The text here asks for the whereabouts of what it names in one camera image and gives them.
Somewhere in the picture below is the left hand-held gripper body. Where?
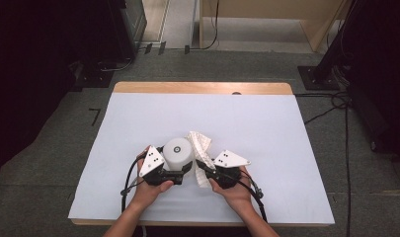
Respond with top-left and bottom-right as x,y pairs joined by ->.
138,145 -> 184,187

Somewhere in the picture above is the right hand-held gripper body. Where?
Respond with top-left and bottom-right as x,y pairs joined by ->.
208,149 -> 252,190

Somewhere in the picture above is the white paper towel roll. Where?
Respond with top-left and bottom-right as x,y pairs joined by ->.
162,137 -> 195,172

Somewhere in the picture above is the person's right hand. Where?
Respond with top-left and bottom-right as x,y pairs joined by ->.
208,167 -> 253,213

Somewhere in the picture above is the person's left hand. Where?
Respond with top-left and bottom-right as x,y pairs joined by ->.
130,146 -> 175,210

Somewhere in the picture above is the white paper table sheet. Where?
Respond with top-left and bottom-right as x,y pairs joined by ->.
67,92 -> 336,225

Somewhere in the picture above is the black flat stand base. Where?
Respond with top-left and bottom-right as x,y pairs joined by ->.
76,62 -> 115,89

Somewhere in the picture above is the black cabinet with glass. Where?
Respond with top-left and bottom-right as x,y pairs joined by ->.
108,0 -> 148,62

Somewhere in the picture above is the black metal stand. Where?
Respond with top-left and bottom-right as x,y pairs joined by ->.
297,0 -> 366,92

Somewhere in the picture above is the black curtain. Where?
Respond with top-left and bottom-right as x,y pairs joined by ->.
339,0 -> 400,162
0,0 -> 122,194

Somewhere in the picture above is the left hand-held gripper cable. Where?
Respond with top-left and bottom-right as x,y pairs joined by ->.
120,154 -> 146,213

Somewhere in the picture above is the hand-held gripper cable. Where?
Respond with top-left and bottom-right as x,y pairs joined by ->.
120,154 -> 146,213
238,171 -> 269,223

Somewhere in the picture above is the right hand-held gripper cable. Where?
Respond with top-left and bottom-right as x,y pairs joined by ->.
238,171 -> 269,223

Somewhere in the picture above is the grey floor cable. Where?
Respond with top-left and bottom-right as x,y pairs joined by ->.
100,57 -> 136,73

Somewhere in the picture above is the black floor cable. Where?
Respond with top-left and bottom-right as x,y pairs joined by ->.
294,91 -> 353,237

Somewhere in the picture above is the black hanging cable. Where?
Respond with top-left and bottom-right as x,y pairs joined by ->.
191,0 -> 220,51

